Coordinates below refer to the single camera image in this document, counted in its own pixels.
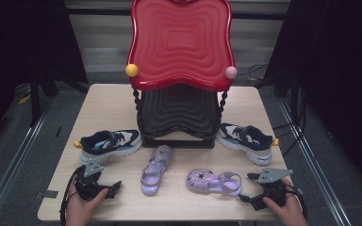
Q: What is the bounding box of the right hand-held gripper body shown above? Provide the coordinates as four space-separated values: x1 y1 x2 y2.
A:
256 168 294 208

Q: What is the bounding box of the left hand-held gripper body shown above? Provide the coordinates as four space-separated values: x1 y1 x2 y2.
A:
74 161 110 202

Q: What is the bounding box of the navy and white sneaker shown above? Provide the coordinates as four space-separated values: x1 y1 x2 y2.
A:
74 129 143 166
216 121 280 167

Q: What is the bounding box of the purple sandal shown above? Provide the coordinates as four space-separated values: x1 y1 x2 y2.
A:
140 144 174 197
186 168 243 198

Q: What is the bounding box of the red and black shoe rack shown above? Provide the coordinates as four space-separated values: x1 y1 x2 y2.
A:
125 0 239 150

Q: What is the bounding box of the person's left hand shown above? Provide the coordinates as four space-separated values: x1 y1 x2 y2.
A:
65 183 109 226

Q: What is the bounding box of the person's right hand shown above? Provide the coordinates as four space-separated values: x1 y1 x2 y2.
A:
262 178 309 226

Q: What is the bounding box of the black metal stand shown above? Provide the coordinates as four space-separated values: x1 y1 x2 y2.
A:
27 70 60 127

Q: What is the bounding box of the small yellow object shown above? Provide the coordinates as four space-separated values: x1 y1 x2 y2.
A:
16 93 32 106

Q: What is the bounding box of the dark curtain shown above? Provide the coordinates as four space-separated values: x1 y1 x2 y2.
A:
0 0 89 152
263 0 362 196

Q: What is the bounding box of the right hand-held gripper cable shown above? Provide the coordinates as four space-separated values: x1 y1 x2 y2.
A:
283 184 309 220

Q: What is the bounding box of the hand-held gripper cable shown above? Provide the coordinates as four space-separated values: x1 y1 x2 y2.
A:
283 184 309 220
59 167 87 226

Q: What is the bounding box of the left hand-held gripper cable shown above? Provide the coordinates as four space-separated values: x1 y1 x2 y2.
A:
59 167 87 226

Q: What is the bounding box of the metal floor rail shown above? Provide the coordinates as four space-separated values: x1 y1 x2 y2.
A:
0 97 56 226
276 97 354 226

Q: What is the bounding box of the black floor cable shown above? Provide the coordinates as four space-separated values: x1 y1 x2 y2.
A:
272 88 307 158

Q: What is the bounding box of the black cable bundle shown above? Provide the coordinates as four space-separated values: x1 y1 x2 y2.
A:
237 63 269 86

